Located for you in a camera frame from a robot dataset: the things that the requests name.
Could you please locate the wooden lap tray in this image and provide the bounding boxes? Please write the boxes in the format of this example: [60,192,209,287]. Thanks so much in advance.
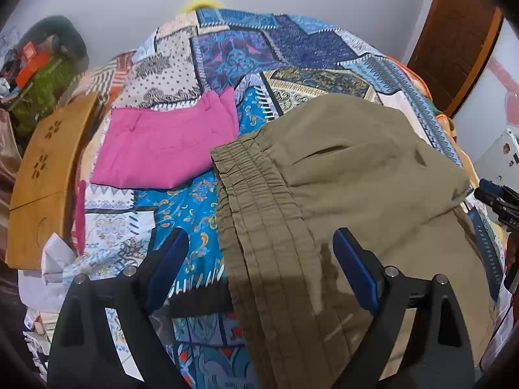
[5,92,99,270]

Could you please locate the blue patchwork bedspread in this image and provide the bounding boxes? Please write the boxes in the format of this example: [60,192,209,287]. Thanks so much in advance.
[24,7,508,389]

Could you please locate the brown wooden door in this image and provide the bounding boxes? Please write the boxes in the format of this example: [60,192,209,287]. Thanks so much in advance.
[408,0,503,117]

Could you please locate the olive green pants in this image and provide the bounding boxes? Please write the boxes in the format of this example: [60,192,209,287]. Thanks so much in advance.
[211,94,495,388]

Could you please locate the yellow curved headboard item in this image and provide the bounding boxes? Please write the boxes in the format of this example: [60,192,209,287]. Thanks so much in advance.
[181,0,224,13]

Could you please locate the pink folded garment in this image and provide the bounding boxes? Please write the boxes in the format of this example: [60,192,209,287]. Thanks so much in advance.
[91,87,239,190]

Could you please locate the white appliance with stickers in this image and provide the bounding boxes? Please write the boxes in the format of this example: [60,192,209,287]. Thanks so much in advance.
[475,128,519,192]

